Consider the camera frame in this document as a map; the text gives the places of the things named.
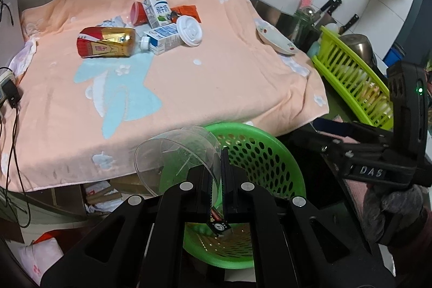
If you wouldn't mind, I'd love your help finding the red plastic cup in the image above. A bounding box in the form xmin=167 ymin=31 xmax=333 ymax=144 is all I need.
xmin=130 ymin=1 xmax=149 ymax=26

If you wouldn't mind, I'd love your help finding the peach flower print towel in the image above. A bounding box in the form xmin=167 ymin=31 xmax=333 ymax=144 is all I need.
xmin=0 ymin=0 xmax=330 ymax=192

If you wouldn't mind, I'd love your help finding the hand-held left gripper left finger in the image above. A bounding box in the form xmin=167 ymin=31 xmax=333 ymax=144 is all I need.
xmin=40 ymin=153 xmax=222 ymax=288

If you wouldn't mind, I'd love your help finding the orange snack packet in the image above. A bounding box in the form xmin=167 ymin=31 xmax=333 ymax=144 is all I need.
xmin=170 ymin=5 xmax=200 ymax=23

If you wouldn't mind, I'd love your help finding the red and gold drink can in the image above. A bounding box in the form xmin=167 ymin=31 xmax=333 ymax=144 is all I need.
xmin=76 ymin=26 xmax=136 ymax=58

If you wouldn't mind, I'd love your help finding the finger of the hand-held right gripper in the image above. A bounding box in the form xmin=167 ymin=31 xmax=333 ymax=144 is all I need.
xmin=289 ymin=129 xmax=392 ymax=175

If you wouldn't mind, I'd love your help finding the crumpled white tissue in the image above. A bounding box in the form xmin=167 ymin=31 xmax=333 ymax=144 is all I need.
xmin=100 ymin=16 xmax=127 ymax=29

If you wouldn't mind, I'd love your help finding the pale printed cloth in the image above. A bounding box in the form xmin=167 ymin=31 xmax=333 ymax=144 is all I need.
xmin=7 ymin=38 xmax=38 ymax=77

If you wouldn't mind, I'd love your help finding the black cable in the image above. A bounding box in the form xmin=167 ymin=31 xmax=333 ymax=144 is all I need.
xmin=0 ymin=99 xmax=32 ymax=228

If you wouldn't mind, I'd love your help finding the blue plastic container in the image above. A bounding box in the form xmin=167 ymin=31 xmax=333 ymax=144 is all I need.
xmin=384 ymin=46 xmax=404 ymax=72

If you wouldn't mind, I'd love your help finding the small black packet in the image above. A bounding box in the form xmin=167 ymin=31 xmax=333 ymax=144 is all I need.
xmin=205 ymin=220 xmax=232 ymax=237

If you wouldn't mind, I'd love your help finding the white and blue milk carton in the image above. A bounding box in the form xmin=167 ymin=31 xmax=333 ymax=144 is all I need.
xmin=139 ymin=23 xmax=183 ymax=56

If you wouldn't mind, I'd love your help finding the white cup lid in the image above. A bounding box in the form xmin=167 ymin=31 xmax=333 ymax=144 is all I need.
xmin=176 ymin=15 xmax=203 ymax=48

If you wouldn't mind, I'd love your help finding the steel pot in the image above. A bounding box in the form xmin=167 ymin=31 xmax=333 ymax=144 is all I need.
xmin=338 ymin=34 xmax=377 ymax=70

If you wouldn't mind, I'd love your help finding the white milk carton green print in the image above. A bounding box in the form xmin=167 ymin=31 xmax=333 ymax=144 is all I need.
xmin=143 ymin=0 xmax=176 ymax=29

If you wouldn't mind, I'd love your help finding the lime green dish rack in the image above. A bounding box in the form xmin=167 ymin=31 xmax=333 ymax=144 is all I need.
xmin=310 ymin=25 xmax=395 ymax=131

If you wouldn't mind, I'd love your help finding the person's right hand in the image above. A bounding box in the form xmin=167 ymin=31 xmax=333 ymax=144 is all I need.
xmin=363 ymin=185 xmax=426 ymax=246

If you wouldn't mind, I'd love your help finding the glass jar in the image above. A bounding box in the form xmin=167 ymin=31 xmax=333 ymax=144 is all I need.
xmin=291 ymin=9 xmax=320 ymax=43

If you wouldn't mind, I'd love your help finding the pink and white bag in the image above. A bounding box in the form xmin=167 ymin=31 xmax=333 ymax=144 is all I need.
xmin=14 ymin=230 xmax=65 ymax=286

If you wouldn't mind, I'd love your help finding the green plastic basket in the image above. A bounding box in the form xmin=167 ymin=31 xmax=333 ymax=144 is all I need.
xmin=182 ymin=122 xmax=306 ymax=270

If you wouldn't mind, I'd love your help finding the white bowl with fruit print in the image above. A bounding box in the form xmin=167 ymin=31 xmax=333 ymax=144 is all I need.
xmin=255 ymin=20 xmax=298 ymax=55

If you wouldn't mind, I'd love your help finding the white power strip with plug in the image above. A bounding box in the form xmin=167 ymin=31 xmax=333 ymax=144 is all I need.
xmin=0 ymin=67 xmax=23 ymax=109

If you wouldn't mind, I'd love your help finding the clear plastic cup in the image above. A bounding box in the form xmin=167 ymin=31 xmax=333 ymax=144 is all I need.
xmin=134 ymin=125 xmax=222 ymax=198

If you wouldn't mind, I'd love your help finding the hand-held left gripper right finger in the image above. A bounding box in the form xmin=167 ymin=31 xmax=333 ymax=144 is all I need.
xmin=221 ymin=148 xmax=395 ymax=288

